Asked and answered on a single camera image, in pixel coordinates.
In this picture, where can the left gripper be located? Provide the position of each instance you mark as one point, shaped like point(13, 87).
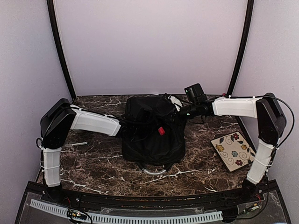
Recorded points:
point(150, 115)

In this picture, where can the black backpack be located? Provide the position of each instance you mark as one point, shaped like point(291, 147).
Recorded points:
point(144, 145)

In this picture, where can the pink cap black marker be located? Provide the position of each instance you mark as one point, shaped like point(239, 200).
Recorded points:
point(161, 131)

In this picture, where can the green tip white pen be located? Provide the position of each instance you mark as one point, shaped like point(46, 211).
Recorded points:
point(76, 144)

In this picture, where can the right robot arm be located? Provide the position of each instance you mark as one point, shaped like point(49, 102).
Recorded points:
point(267, 120)

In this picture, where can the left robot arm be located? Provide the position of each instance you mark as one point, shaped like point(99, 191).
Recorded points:
point(64, 117)

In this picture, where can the floral ceramic tile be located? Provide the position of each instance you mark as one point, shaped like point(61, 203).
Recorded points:
point(234, 151)

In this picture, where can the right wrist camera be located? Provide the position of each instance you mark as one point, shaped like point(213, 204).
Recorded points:
point(177, 103)

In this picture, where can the white slotted cable duct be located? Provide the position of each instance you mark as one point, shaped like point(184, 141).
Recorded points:
point(114, 216)

